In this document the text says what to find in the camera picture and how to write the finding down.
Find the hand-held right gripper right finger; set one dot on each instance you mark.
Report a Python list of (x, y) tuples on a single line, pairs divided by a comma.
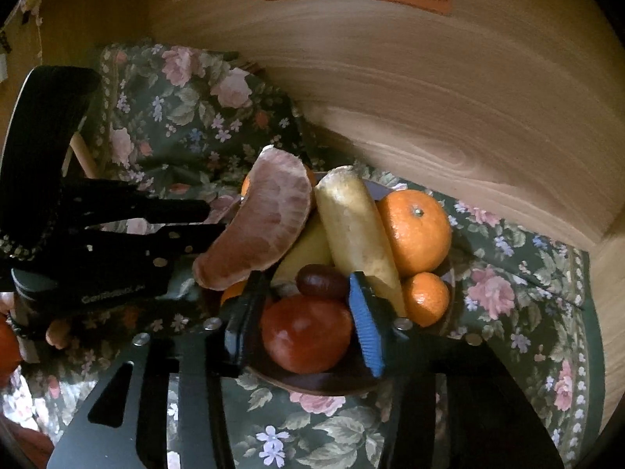
[(366, 327)]

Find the long banana piece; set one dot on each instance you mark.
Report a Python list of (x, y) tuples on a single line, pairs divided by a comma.
[(356, 234)]

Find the red tomato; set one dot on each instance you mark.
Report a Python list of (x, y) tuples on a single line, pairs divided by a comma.
[(307, 337)]

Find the dark grape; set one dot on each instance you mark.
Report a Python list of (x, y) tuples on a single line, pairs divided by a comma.
[(322, 281)]

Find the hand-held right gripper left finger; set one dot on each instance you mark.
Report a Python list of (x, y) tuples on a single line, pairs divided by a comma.
[(239, 337)]

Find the person's left hand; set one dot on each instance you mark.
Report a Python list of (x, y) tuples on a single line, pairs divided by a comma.
[(57, 334)]

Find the large orange with sticker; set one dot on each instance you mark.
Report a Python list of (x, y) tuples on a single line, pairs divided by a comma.
[(6, 351)]

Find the peeled pomelo segment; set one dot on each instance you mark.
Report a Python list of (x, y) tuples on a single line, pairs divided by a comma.
[(263, 224)]

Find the floral green cloth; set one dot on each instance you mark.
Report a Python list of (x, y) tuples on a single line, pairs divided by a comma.
[(195, 107)]

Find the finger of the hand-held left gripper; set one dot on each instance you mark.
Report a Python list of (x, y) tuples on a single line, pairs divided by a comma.
[(146, 210), (180, 242)]

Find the dark round plate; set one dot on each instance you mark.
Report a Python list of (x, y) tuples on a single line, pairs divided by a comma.
[(317, 383)]

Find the short banana piece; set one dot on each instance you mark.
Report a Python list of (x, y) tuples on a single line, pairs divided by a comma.
[(302, 254)]

